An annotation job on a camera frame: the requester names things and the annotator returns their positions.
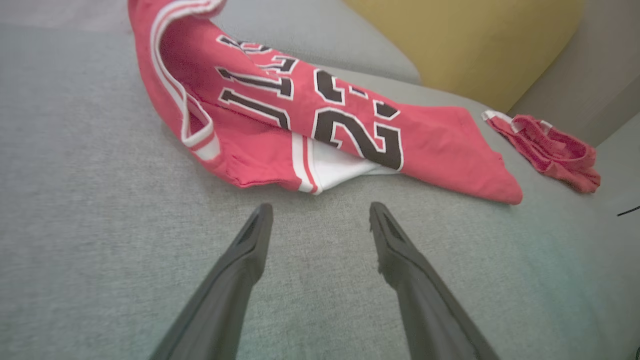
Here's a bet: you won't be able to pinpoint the red basketball jersey white sleeves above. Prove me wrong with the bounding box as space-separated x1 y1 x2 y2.
127 0 524 206

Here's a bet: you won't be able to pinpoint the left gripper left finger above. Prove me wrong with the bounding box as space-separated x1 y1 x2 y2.
149 203 274 360

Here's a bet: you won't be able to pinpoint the red shorts white stripe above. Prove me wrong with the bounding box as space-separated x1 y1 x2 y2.
481 109 602 195

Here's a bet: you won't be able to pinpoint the small grey sofa seat cushion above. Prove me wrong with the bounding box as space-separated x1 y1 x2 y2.
210 0 422 85

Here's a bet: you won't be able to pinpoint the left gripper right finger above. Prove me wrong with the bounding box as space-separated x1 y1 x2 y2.
369 202 501 360

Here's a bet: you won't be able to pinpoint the wide yellow sofa back cushion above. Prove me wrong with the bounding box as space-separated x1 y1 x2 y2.
342 0 585 114

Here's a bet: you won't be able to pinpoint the large grey sofa seat cushion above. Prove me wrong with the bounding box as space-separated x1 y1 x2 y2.
0 0 640 360

